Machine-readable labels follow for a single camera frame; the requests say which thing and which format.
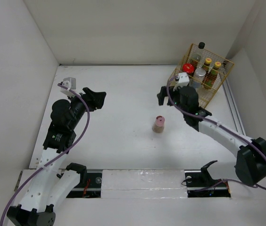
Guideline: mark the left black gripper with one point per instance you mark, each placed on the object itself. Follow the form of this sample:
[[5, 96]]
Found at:
[[98, 98]]

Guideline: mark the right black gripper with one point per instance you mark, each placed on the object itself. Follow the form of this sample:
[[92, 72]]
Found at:
[[161, 95]]

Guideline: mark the pink-cap spice jar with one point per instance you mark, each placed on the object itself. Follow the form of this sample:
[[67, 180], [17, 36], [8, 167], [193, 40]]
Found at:
[[159, 124]]

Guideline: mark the red-cap dark sauce jar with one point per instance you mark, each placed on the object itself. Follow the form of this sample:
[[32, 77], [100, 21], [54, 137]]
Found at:
[[188, 68]]

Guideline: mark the silver-cap blue-label shaker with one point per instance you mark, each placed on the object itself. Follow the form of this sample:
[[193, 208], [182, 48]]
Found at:
[[198, 77]]

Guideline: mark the yellow-cap sauce bottle front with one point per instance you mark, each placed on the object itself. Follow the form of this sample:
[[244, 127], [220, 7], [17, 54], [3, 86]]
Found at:
[[211, 76]]

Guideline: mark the yellow-cap sauce bottle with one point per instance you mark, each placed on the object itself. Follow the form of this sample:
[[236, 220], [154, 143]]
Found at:
[[206, 65], [211, 76]]

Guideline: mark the tall black-cap glass bottle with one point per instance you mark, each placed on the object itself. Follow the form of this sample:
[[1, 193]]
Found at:
[[197, 55]]

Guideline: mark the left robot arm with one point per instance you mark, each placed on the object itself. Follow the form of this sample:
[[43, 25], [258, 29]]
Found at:
[[47, 190]]

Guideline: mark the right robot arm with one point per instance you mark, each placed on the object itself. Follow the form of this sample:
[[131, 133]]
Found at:
[[250, 154]]

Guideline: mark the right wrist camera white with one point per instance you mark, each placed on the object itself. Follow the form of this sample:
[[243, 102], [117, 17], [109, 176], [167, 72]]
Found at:
[[181, 80]]

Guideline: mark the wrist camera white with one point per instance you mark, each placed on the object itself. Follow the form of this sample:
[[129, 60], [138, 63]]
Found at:
[[181, 80], [70, 84]]

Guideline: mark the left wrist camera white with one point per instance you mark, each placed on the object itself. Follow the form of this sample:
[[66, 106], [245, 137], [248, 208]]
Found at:
[[70, 84]]

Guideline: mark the yellow wire basket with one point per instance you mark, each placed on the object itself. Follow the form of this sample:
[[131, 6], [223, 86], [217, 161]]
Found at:
[[206, 95]]

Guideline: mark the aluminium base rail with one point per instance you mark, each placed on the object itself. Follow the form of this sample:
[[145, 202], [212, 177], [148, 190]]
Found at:
[[145, 184]]

